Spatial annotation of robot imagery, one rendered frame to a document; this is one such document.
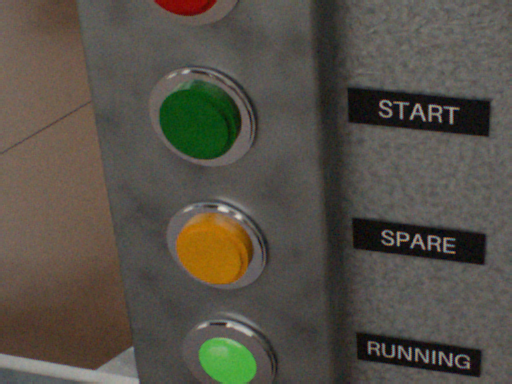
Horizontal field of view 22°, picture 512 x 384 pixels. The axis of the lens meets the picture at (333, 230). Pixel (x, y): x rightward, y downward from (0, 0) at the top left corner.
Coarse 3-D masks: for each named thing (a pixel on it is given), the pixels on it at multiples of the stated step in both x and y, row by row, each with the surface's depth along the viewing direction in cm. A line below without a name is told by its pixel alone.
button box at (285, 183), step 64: (128, 0) 40; (256, 0) 39; (320, 0) 39; (128, 64) 41; (192, 64) 41; (256, 64) 40; (320, 64) 40; (128, 128) 43; (256, 128) 41; (320, 128) 41; (128, 192) 44; (192, 192) 44; (256, 192) 43; (320, 192) 42; (128, 256) 46; (320, 256) 44; (192, 320) 47; (256, 320) 46; (320, 320) 45
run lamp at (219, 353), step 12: (204, 348) 47; (216, 348) 47; (228, 348) 47; (240, 348) 47; (204, 360) 47; (216, 360) 47; (228, 360) 47; (240, 360) 47; (252, 360) 47; (216, 372) 47; (228, 372) 47; (240, 372) 47; (252, 372) 47
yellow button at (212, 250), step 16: (192, 224) 44; (208, 224) 43; (224, 224) 43; (176, 240) 44; (192, 240) 44; (208, 240) 44; (224, 240) 43; (240, 240) 44; (192, 256) 44; (208, 256) 44; (224, 256) 44; (240, 256) 44; (192, 272) 45; (208, 272) 44; (224, 272) 44; (240, 272) 44
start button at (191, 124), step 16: (176, 96) 41; (192, 96) 40; (208, 96) 40; (160, 112) 41; (176, 112) 41; (192, 112) 41; (208, 112) 41; (224, 112) 41; (176, 128) 41; (192, 128) 41; (208, 128) 41; (224, 128) 41; (176, 144) 42; (192, 144) 41; (208, 144) 41; (224, 144) 41
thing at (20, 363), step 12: (0, 360) 78; (12, 360) 78; (24, 360) 78; (36, 360) 78; (0, 372) 78; (12, 372) 78; (24, 372) 78; (36, 372) 78; (48, 372) 78; (60, 372) 78; (72, 372) 77; (84, 372) 78; (96, 372) 77
